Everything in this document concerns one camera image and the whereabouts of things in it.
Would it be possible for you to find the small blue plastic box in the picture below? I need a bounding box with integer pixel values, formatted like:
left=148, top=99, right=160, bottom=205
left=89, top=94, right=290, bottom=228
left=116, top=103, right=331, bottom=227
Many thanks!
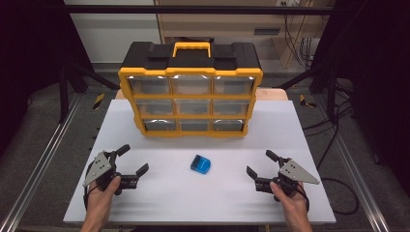
left=190, top=154, right=212, bottom=175

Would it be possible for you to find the clear plastic organizer drawer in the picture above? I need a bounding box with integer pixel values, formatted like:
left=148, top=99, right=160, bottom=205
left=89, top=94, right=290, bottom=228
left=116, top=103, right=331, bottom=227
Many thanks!
left=127, top=75, right=171, bottom=96

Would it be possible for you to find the person's right hand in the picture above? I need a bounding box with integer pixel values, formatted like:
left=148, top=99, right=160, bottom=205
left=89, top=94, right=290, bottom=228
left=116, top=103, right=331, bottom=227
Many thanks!
left=270, top=181, right=311, bottom=217

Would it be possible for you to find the grid of clear drawers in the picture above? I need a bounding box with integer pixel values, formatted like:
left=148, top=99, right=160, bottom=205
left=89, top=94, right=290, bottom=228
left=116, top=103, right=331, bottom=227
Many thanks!
left=134, top=74, right=255, bottom=132

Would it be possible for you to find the black horizontal bar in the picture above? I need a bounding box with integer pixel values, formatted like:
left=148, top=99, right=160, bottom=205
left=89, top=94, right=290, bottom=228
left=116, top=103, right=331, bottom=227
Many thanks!
left=63, top=4, right=335, bottom=15

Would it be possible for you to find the yellow black drawer organizer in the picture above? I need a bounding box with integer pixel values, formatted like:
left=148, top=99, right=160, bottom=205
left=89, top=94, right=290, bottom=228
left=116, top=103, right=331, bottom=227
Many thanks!
left=117, top=41, right=264, bottom=139

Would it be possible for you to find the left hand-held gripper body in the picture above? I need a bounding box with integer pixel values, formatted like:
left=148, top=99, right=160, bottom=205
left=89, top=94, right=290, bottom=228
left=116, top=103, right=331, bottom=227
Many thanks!
left=82, top=149, right=140, bottom=196

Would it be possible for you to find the yellow black striped marker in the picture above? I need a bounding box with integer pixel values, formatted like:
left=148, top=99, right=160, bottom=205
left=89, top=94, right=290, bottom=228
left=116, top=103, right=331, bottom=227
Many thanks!
left=92, top=93, right=106, bottom=110
left=299, top=94, right=318, bottom=109

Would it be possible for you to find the hanging black cable bundle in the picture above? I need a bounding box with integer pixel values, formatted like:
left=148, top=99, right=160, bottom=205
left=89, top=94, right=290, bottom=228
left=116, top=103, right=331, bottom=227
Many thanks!
left=283, top=14, right=316, bottom=68

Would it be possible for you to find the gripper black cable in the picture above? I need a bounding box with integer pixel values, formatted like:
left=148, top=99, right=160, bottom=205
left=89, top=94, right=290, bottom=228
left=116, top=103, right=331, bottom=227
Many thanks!
left=82, top=184, right=100, bottom=212
left=298, top=183, right=311, bottom=214

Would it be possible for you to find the person's left hand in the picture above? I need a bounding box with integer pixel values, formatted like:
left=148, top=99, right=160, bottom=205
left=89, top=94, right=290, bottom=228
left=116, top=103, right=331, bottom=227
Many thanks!
left=85, top=175, right=123, bottom=216

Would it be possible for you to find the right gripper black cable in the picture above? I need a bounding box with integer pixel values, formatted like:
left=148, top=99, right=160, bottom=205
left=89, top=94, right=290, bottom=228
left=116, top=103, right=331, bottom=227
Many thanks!
left=298, top=183, right=311, bottom=214

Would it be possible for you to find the black metal stand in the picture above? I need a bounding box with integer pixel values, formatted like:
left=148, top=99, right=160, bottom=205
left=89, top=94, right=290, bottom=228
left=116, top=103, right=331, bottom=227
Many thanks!
left=276, top=61, right=339, bottom=124
left=57, top=59, right=121, bottom=124

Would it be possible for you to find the aluminium rail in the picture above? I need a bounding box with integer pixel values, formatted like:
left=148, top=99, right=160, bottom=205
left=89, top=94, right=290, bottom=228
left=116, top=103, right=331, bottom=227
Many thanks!
left=317, top=96, right=392, bottom=232
left=0, top=93, right=82, bottom=232

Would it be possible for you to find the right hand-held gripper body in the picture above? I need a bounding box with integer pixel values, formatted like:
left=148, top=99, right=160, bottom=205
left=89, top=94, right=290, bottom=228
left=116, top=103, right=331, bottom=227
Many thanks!
left=254, top=157, right=321, bottom=198

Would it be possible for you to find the black floor cable loop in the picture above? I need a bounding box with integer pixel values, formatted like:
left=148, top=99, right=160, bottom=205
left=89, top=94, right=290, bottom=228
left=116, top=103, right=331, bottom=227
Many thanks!
left=317, top=122, right=360, bottom=216

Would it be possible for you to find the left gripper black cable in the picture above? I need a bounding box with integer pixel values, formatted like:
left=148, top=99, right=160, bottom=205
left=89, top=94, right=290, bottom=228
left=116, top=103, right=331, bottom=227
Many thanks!
left=82, top=184, right=100, bottom=212

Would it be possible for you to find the black curtain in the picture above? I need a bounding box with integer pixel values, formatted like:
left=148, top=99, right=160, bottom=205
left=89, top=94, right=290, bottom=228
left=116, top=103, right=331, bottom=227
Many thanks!
left=310, top=0, right=410, bottom=196
left=0, top=0, right=95, bottom=158

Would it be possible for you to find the white cabinet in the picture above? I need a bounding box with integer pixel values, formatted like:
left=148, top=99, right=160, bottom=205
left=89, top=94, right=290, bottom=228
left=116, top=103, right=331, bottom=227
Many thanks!
left=63, top=0, right=162, bottom=64

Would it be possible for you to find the wooden table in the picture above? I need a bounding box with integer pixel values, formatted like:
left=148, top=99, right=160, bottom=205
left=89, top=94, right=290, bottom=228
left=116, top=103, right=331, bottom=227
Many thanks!
left=115, top=88, right=289, bottom=102

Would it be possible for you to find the wooden cabinet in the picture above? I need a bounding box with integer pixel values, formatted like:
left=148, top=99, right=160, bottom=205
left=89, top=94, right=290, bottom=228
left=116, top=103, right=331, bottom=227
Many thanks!
left=156, top=0, right=323, bottom=70

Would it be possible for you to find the white power strip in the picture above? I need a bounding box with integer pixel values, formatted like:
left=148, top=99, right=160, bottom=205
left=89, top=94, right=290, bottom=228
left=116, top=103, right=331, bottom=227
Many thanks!
left=276, top=0, right=302, bottom=8

